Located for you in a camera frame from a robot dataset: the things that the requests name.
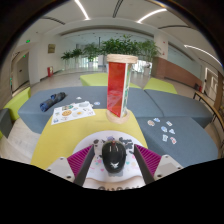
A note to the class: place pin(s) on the grey upholstered cube seat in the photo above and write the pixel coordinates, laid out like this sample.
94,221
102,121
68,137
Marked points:
5,122

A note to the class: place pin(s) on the row of potted green plants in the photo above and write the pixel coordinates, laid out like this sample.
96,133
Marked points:
116,45

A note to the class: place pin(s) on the long grey upholstered bench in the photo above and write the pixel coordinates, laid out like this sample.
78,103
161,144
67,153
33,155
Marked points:
36,113

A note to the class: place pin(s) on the brown wall plaque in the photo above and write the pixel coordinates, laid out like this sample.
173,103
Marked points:
51,48

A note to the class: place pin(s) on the folded dark blue umbrella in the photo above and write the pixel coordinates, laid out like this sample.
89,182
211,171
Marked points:
52,101

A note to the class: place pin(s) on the white sticker sheet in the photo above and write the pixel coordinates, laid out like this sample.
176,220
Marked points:
73,112

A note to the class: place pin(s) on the ceiling strip lights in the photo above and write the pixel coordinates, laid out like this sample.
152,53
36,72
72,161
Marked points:
81,9

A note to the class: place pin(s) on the red fire extinguisher cabinet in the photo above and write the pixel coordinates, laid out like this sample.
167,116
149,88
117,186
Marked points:
50,71

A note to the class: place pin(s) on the black computer mouse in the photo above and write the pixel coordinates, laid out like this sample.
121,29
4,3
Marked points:
114,156

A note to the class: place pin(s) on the red cylinder with wooden ends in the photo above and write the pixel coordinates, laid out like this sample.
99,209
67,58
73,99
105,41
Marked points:
116,86

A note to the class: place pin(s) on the lime green bench with backrest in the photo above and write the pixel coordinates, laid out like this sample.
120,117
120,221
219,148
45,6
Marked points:
18,103

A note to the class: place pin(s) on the white printed round mouse pad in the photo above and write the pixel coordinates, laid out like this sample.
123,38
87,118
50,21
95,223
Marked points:
100,166

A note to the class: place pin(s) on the lime green upholstered bench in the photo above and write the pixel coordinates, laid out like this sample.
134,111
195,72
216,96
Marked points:
160,86
95,80

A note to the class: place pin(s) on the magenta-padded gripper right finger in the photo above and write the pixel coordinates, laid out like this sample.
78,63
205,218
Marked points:
150,160

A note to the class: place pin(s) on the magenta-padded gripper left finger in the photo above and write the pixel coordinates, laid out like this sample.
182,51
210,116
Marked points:
80,161

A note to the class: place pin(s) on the scattered small stickers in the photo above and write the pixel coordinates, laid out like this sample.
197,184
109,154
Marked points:
164,129

